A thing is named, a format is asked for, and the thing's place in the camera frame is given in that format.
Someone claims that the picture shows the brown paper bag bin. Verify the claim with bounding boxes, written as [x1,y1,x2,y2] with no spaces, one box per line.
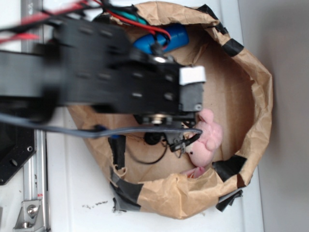
[67,1,274,220]

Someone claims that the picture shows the small pink orange toy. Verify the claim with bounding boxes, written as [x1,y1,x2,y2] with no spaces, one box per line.
[181,167,206,178]

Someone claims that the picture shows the red and green wires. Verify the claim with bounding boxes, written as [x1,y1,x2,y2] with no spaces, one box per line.
[0,0,171,51]

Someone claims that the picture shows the blue plastic bowling pin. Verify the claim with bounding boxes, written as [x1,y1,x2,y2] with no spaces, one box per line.
[133,24,189,54]

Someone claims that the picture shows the aluminium rail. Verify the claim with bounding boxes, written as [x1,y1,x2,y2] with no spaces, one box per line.
[21,0,46,201]

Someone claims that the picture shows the pink plush toy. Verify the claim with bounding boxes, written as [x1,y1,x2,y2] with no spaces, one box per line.
[185,108,223,167]

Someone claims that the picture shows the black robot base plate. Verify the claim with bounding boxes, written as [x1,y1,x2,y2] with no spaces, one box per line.
[0,123,36,186]

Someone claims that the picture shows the thin black cable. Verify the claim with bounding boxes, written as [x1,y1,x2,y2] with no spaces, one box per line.
[125,135,169,165]

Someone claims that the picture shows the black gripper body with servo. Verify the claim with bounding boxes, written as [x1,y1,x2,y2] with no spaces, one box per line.
[134,66,206,151]

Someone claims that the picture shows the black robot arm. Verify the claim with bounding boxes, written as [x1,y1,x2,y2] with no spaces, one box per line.
[0,17,206,151]

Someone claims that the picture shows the grey cable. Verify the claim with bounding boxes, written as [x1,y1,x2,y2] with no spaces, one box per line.
[0,113,203,139]

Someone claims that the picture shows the metal corner bracket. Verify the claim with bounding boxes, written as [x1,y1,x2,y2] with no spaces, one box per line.
[13,200,45,232]

